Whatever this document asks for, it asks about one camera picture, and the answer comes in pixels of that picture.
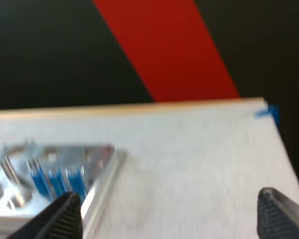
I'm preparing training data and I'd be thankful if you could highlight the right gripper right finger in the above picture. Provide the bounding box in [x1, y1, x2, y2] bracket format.
[256, 187, 299, 239]

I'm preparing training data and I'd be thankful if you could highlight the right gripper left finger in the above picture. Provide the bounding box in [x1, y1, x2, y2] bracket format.
[6, 191, 84, 239]

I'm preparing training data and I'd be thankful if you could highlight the bright blue cylinder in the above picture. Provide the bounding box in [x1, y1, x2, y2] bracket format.
[48, 168, 68, 198]
[66, 166, 88, 203]
[29, 163, 51, 198]

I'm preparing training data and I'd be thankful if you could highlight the metal plate on aluminium rails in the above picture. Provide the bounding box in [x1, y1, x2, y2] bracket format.
[0, 141, 129, 239]

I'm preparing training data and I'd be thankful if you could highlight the blue clip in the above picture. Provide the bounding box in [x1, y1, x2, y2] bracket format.
[253, 104, 281, 128]

